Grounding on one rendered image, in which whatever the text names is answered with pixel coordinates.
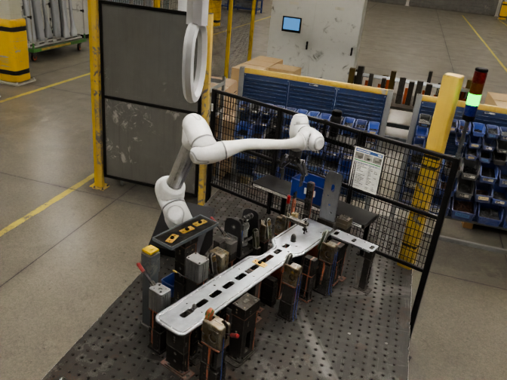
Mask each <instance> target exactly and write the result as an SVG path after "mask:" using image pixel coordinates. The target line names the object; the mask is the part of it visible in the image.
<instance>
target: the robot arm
mask: <svg viewBox="0 0 507 380"><path fill-rule="evenodd" d="M182 127H183V132H182V146H181V148H180V151H179V153H178V156H177V159H176V160H175V162H174V165H173V168H172V170H171V173H170V175H169V176H163V177H161V178H160V179H158V180H157V182H156V184H155V194H156V197H157V200H158V203H159V205H160V207H161V209H162V211H163V214H164V220H165V222H166V224H167V226H168V228H169V229H170V228H173V227H174V226H177V225H179V224H181V223H183V222H185V221H187V220H189V219H191V218H192V215H191V213H190V211H189V208H188V207H187V205H186V202H185V200H184V196H185V189H186V186H185V183H184V182H185V179H186V177H187V175H188V173H189V170H190V168H191V166H192V164H193V163H195V164H212V163H216V162H218V161H221V160H224V159H227V158H229V157H231V156H233V155H235V154H237V153H239V152H243V151H246V150H252V149H289V155H288V154H284V157H283V158H282V160H281V162H280V163H279V165H278V167H280V168H281V169H280V174H281V177H280V179H283V178H284V170H285V168H284V167H285V166H286V165H288V164H289V163H291V164H294V165H296V166H297V167H298V169H299V171H300V173H301V175H302V176H300V184H299V187H300V186H302V185H303V181H304V180H305V176H308V171H307V168H306V160H305V159H304V160H302V159H301V155H302V150H309V151H311V150H312V151H318V150H321V149H322V148H323V146H324V137H323V136H322V134H321V133H320V132H318V131H317V130H316V129H315V128H313V127H310V126H309V120H308V117H307V115H304V114H295V115H294V116H293V118H292V120H291V123H290V131H289V135H290V139H238V140H230V141H220V142H217V141H216V140H215V139H214V137H213V134H212V132H211V130H210V127H209V126H208V124H207V122H206V121H205V120H204V119H203V118H202V117H201V116H200V115H198V114H196V113H192V114H189V115H187V116H186V117H185V118H184V119H183V124H182ZM287 157H288V159H289V160H288V161H287V162H286V163H285V164H283V163H284V161H285V160H286V158H287ZM300 162H301V163H302V166H301V163H300ZM282 164H283V165H282Z"/></svg>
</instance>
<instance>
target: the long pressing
mask: <svg viewBox="0 0 507 380"><path fill-rule="evenodd" d="M302 220H303V221H307V222H308V223H309V226H306V228H307V232H306V231H305V234H303V232H304V231H303V228H304V227H302V226H300V225H297V224H295V225H292V226H291V227H289V228H288V229H287V230H285V231H283V232H282V233H280V234H279V235H277V236H275V237H274V238H273V239H272V246H273V248H272V249H270V250H268V251H267V252H265V253H264V254H263V255H261V256H247V257H245V258H244V259H242V260H241V261H239V262H237V263H236V264H234V265H233V266H231V267H230V268H228V269H226V270H225V271H223V272H222V273H220V274H218V275H217V276H216V277H214V278H212V279H211V280H209V281H208V282H207V283H204V284H203V285H201V286H200V287H199V288H197V289H195V290H193V291H192V292H191V293H189V294H188V295H186V296H184V297H183V298H181V299H180V300H178V301H176V302H175V303H173V304H172V305H170V306H169V307H167V308H166V309H164V310H163V311H161V312H159V313H158V314H156V316H155V321H156V323H158V324H160V325H161V326H163V327H164V328H166V329H168V330H169V331H171V332H172V333H174V334H175V335H177V336H186V335H188V334H189V333H191V331H193V330H194V329H196V328H197V327H199V326H200V325H202V323H203V320H204V316H205V312H206V310H207V309H209V308H210V307H212V309H214V314H217V313H218V312H219V311H221V310H222V309H224V308H225V307H226V306H227V305H229V304H230V303H232V302H234V301H235V300H236V299H237V298H238V297H240V296H242V295H243V294H244V293H246V292H247V291H248V290H250V289H251V288H252V287H254V286H256V285H257V284H258V283H259V282H260V281H262V280H264V279H265V278H266V277H268V276H269V275H270V274H272V273H273V272H274V271H276V270H278V269H279V268H280V267H281V266H282V265H283V264H284V261H285V257H286V255H287V254H288V253H289V252H291V253H292V254H293V257H292V258H295V257H298V256H303V255H304V254H306V253H307V252H309V251H310V250H311V249H312V248H313V247H315V246H317V245H318V244H319V242H320V240H321V237H322V234H323V232H324V231H325V230H326V229H327V230H329V231H330V233H329V235H328V237H329V236H330V234H331V233H332V232H333V231H334V229H333V228H331V227H329V226H326V225H323V224H321V223H319V222H316V221H314V220H311V219H309V218H305V219H302ZM292 234H295V235H296V236H297V238H296V242H291V241H290V238H291V235H292ZM285 244H288V245H290V246H289V247H287V248H284V247H283V246H284V245H285ZM276 250H281V252H280V253H279V254H276V253H274V252H275V251H276ZM288 251H289V252H288ZM269 255H271V256H274V257H272V258H271V259H270V260H269V261H267V262H265V263H266V264H267V266H266V267H265V268H263V267H261V266H259V268H257V269H255V270H254V271H252V272H251V273H250V274H248V273H246V270H248V269H249V268H251V267H252V266H254V265H256V264H255V263H253V262H252V261H253V260H255V259H258V260H260V261H261V260H263V259H264V258H266V257H267V256H269ZM240 274H246V276H245V277H243V278H242V279H240V280H236V279H235V278H236V277H237V276H239V275H240ZM253 276H254V277H253ZM228 282H233V283H234V284H233V285H232V286H230V287H229V288H228V289H225V288H223V286H224V285H226V284H227V283H228ZM214 285H216V286H214ZM217 290H219V291H221V293H220V294H219V295H218V296H216V297H214V298H211V297H210V296H209V295H210V294H212V293H214V292H215V291H217ZM203 299H205V300H207V301H208V302H207V303H206V304H204V305H202V306H201V307H200V308H198V307H196V309H195V310H193V309H192V304H194V303H195V304H198V303H199V302H200V301H202V300H203ZM189 309H191V310H193V312H192V313H191V314H190V315H188V316H187V317H181V316H180V315H181V314H182V313H184V312H185V311H187V310H189ZM201 312H202V313H201Z"/></svg>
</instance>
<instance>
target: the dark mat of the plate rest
mask: <svg viewBox="0 0 507 380"><path fill-rule="evenodd" d="M202 219H204V220H206V221H207V222H206V223H205V224H202V225H200V226H194V225H193V224H192V223H194V222H197V221H199V220H202ZM215 224H216V223H215V222H213V221H211V220H209V219H206V218H204V217H203V216H198V217H196V218H194V219H192V220H190V221H188V222H186V223H184V224H182V225H180V226H178V227H176V228H174V229H171V230H170V231H167V232H165V233H164V234H161V235H159V236H158V237H155V238H156V239H157V240H159V241H161V242H163V243H165V244H167V245H169V246H171V247H172V246H174V245H176V244H178V243H180V242H182V241H184V240H185V239H187V238H190V237H191V236H193V235H195V234H197V233H199V232H200V231H203V230H205V229H206V228H209V227H211V226H212V225H215ZM189 226H192V227H193V228H195V229H194V230H191V231H189V232H186V233H185V234H183V233H181V232H180V230H181V229H184V228H186V227H189ZM172 234H177V235H179V237H178V238H177V239H176V240H175V241H174V242H173V243H168V242H166V240H167V239H168V238H169V237H170V236H171V235H172Z"/></svg>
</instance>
